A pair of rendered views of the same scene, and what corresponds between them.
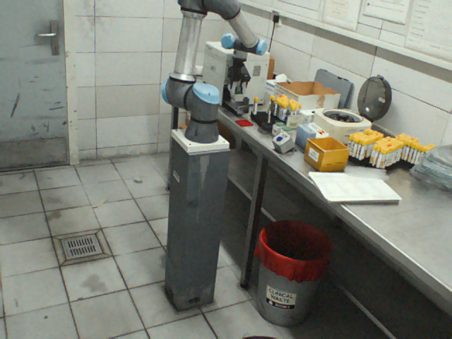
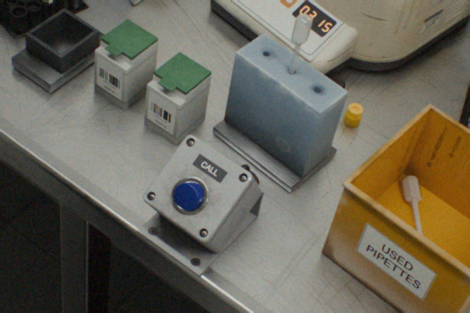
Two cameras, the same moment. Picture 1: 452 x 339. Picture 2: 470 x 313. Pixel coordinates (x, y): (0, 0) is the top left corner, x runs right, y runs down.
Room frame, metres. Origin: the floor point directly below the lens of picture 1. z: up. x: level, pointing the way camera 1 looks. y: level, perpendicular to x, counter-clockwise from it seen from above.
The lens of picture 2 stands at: (1.47, 0.03, 1.53)
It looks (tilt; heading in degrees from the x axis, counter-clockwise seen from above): 49 degrees down; 329
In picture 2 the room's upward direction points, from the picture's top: 11 degrees clockwise
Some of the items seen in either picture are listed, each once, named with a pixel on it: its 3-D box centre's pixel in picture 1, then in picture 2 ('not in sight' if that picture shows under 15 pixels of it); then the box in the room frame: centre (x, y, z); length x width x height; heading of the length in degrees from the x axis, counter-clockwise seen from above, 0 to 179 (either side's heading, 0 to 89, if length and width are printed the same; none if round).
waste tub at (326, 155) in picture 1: (326, 154); (435, 221); (1.81, -0.39, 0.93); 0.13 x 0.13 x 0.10; 26
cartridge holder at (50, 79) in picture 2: (268, 128); (63, 45); (2.13, -0.15, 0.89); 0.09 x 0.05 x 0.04; 120
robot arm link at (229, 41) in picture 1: (234, 41); not in sight; (2.29, 0.07, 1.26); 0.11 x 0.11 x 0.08; 61
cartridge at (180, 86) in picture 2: (286, 135); (177, 98); (2.02, -0.23, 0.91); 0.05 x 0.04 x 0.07; 120
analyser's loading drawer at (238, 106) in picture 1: (234, 102); not in sight; (2.38, 0.03, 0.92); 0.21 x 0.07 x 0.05; 30
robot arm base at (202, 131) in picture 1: (203, 126); not in sight; (1.89, 0.15, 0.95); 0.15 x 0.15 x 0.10
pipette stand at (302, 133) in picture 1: (305, 138); (282, 110); (1.96, -0.31, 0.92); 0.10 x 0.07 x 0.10; 25
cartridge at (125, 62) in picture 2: (278, 130); (126, 64); (2.07, -0.20, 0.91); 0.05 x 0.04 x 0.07; 120
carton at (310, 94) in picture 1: (305, 99); not in sight; (2.49, -0.36, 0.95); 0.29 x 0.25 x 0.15; 120
